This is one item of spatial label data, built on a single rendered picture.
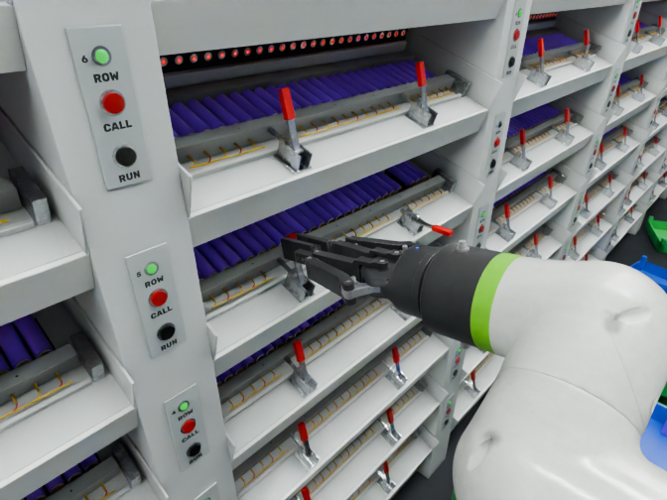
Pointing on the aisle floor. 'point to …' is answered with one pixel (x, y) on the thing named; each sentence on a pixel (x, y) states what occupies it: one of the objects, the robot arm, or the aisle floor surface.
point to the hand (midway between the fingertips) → (307, 249)
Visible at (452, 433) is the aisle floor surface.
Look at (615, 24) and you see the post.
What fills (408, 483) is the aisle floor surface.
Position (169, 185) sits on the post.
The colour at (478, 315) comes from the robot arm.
